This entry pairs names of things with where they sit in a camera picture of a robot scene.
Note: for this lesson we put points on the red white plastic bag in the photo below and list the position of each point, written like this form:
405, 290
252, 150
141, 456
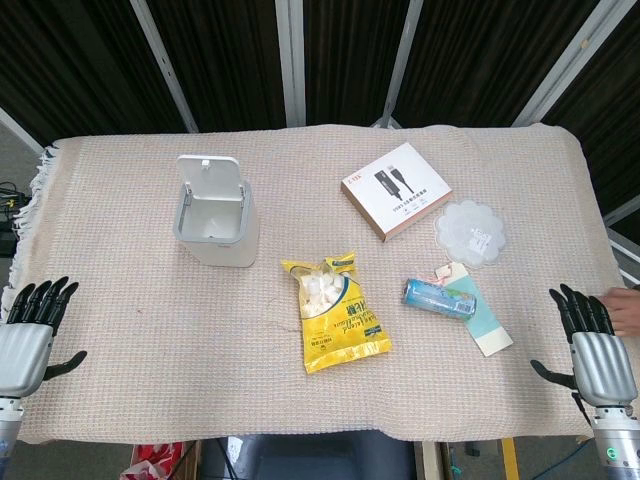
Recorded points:
155, 462

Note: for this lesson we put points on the dark robot base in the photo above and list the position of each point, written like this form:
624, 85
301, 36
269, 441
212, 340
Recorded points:
310, 457

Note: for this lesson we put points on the translucent flower-shaped plastic lid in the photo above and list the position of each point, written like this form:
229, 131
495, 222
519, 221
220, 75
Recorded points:
470, 232

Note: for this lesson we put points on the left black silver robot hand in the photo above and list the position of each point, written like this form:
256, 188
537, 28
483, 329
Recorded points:
22, 355

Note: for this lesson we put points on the yellow marshmallow bag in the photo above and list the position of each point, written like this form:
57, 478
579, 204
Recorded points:
340, 325

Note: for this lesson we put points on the person's bare hand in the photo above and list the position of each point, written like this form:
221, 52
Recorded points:
625, 310

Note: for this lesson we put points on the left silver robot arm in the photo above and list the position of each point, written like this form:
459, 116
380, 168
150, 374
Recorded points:
9, 435

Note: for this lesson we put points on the white mini trash bin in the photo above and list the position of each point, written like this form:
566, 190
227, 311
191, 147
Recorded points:
235, 235

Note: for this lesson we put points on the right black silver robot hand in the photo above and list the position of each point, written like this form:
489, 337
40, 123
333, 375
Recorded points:
602, 367

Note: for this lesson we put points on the white metal frame bar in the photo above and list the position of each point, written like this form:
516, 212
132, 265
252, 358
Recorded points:
397, 70
291, 60
560, 65
622, 212
165, 65
20, 130

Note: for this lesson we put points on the teal white paper card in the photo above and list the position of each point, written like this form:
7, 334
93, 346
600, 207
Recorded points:
492, 335

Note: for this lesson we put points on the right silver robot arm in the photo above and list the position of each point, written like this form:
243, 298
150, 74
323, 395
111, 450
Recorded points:
617, 445

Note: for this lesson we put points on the beige woven tablecloth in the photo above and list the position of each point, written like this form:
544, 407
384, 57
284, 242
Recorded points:
150, 325

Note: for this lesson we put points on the blue drink can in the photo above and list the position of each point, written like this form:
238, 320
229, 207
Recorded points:
440, 299

